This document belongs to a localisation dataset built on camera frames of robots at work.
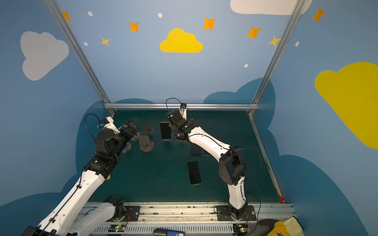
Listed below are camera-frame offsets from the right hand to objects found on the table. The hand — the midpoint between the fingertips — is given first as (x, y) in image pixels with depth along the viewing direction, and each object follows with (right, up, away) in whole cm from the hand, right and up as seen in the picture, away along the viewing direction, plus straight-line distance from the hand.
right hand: (180, 117), depth 87 cm
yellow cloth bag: (+54, -53, -18) cm, 78 cm away
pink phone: (-11, -8, +11) cm, 17 cm away
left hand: (-21, -3, -16) cm, 27 cm away
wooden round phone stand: (-21, -19, +13) cm, 31 cm away
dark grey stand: (-26, -8, +20) cm, 34 cm away
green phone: (+8, -34, +2) cm, 35 cm away
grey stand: (-18, -10, -22) cm, 30 cm away
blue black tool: (-6, -54, -21) cm, 58 cm away
